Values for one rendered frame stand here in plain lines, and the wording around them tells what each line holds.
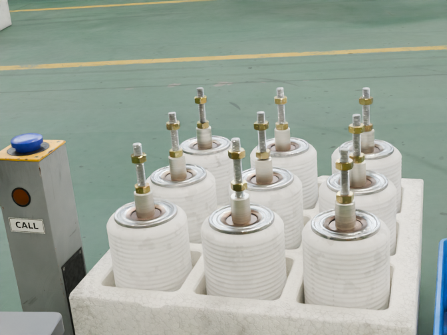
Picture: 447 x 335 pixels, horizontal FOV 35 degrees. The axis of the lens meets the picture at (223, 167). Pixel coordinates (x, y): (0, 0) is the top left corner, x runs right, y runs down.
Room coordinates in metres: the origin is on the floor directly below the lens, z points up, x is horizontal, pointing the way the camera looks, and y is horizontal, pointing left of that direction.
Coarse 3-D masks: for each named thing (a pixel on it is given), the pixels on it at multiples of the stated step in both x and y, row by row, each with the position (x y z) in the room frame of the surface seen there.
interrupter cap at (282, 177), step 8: (280, 168) 0.87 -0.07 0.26; (248, 176) 0.85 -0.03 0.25; (280, 176) 0.84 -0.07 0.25; (288, 176) 0.84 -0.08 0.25; (248, 184) 0.82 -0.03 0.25; (256, 184) 0.82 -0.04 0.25; (264, 184) 0.82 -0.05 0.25; (272, 184) 0.82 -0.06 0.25; (280, 184) 0.82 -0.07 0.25; (288, 184) 0.82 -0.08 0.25
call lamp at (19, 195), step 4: (16, 192) 0.82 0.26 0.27; (20, 192) 0.82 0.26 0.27; (24, 192) 0.82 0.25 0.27; (16, 196) 0.82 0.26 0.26; (20, 196) 0.82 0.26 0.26; (24, 196) 0.82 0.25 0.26; (16, 200) 0.82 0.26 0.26; (20, 200) 0.82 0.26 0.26; (24, 200) 0.82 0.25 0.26; (28, 200) 0.82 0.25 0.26; (20, 204) 0.82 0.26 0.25; (24, 204) 0.82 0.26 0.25
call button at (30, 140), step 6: (18, 138) 0.86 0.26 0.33; (24, 138) 0.85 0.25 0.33; (30, 138) 0.85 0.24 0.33; (36, 138) 0.85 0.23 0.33; (42, 138) 0.86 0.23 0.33; (12, 144) 0.85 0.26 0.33; (18, 144) 0.84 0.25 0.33; (24, 144) 0.84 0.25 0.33; (30, 144) 0.84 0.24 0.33; (36, 144) 0.85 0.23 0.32; (18, 150) 0.85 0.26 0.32; (24, 150) 0.84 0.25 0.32; (30, 150) 0.84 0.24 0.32
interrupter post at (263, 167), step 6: (258, 162) 0.83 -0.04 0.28; (264, 162) 0.83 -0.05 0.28; (270, 162) 0.83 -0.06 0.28; (258, 168) 0.83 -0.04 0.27; (264, 168) 0.83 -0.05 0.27; (270, 168) 0.83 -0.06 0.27; (258, 174) 0.83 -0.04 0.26; (264, 174) 0.83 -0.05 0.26; (270, 174) 0.83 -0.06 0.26; (258, 180) 0.83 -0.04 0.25; (264, 180) 0.83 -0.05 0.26; (270, 180) 0.83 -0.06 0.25
